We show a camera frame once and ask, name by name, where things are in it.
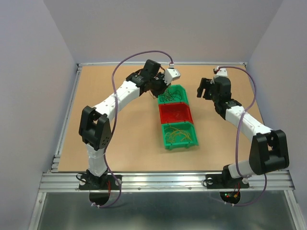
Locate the far green plastic bin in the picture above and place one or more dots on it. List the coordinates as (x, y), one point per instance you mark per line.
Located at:
(173, 94)

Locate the green plastic bin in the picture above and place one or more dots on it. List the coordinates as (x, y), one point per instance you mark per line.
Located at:
(173, 94)
(179, 135)

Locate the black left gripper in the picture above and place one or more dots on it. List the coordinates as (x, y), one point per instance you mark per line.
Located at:
(160, 76)

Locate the near green plastic bin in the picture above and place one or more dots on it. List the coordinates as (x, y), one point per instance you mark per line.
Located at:
(179, 135)

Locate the aluminium mounting rail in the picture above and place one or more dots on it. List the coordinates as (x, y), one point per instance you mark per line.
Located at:
(156, 182)

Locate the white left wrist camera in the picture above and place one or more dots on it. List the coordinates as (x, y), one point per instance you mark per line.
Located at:
(171, 75)

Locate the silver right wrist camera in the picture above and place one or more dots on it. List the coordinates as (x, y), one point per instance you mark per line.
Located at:
(220, 72)

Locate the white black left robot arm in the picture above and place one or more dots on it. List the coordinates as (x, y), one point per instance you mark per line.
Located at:
(95, 129)

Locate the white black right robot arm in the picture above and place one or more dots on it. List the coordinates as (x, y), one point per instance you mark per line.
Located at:
(269, 150)

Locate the red plastic bin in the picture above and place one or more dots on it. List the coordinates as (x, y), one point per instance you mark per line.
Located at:
(175, 113)

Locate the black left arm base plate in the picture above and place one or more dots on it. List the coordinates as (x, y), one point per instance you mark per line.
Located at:
(105, 182)

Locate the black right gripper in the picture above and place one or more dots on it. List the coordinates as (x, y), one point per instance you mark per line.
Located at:
(205, 83)

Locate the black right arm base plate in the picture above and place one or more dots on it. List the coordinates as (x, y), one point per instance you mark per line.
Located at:
(217, 181)

